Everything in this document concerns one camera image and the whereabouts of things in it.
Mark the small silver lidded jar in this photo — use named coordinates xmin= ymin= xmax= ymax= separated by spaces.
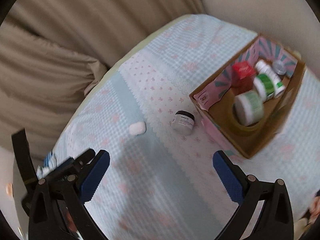
xmin=271 ymin=60 xmax=287 ymax=76

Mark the white earbuds case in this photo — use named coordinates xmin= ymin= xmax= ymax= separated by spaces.
xmin=129 ymin=121 xmax=146 ymax=136

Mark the green white labelled jar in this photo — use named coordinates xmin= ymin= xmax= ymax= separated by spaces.
xmin=253 ymin=74 xmax=275 ymax=102

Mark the checked blue pink bedsheet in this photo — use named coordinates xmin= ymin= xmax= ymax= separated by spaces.
xmin=37 ymin=15 xmax=319 ymax=239

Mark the pale green cream jar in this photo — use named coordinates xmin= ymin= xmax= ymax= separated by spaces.
xmin=234 ymin=90 xmax=264 ymax=126

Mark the yellow tape roll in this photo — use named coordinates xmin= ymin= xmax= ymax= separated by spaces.
xmin=228 ymin=105 xmax=264 ymax=137

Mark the person's left hand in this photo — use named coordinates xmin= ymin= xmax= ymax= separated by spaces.
xmin=65 ymin=210 xmax=77 ymax=232

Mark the white jar black band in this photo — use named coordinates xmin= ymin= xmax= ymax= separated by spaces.
xmin=171 ymin=110 xmax=195 ymax=135

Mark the beige curtain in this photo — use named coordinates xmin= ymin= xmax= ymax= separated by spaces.
xmin=1 ymin=0 xmax=204 ymax=157

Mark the open cardboard box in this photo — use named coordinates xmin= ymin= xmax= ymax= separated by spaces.
xmin=189 ymin=35 xmax=305 ymax=158

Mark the red small box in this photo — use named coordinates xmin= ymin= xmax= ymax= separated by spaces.
xmin=231 ymin=61 xmax=256 ymax=95

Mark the crumpled blue white cloth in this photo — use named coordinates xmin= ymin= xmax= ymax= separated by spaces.
xmin=36 ymin=151 xmax=58 ymax=179

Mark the white medicine bottle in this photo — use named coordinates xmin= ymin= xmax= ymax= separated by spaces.
xmin=255 ymin=59 xmax=286 ymax=98

